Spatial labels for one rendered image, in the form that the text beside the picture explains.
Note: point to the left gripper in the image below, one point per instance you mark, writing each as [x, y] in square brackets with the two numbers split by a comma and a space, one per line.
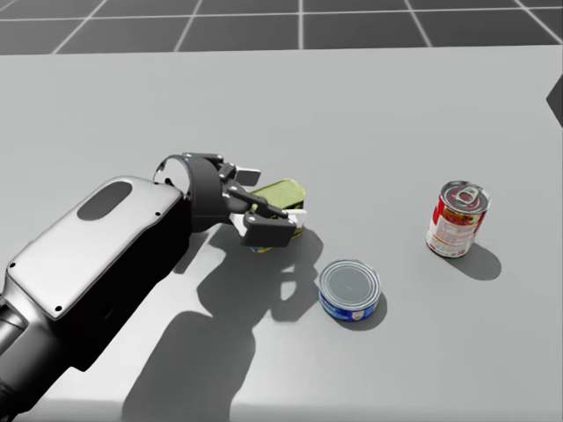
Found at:
[203, 193]

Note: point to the green and blue rectangular can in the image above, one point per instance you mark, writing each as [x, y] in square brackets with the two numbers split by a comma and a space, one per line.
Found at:
[281, 192]

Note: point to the blue flat can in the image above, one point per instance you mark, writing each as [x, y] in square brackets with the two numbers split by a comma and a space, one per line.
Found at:
[349, 288]

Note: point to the red and white can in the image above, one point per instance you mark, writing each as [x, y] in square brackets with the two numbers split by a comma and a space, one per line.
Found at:
[457, 220]

